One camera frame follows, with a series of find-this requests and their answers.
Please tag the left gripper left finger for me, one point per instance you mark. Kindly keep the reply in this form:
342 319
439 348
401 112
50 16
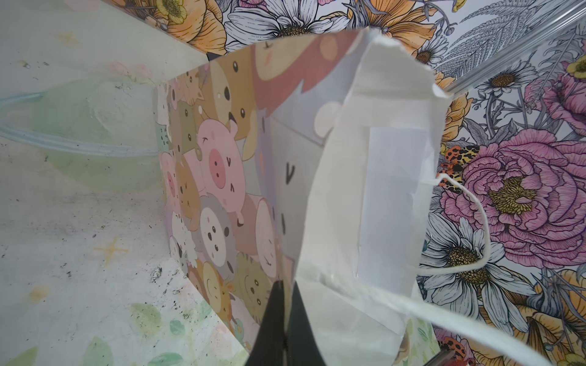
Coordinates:
268 349

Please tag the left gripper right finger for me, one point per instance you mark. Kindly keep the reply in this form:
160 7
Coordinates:
302 348

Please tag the pastel patterned gift bag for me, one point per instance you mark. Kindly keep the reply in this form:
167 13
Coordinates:
311 160

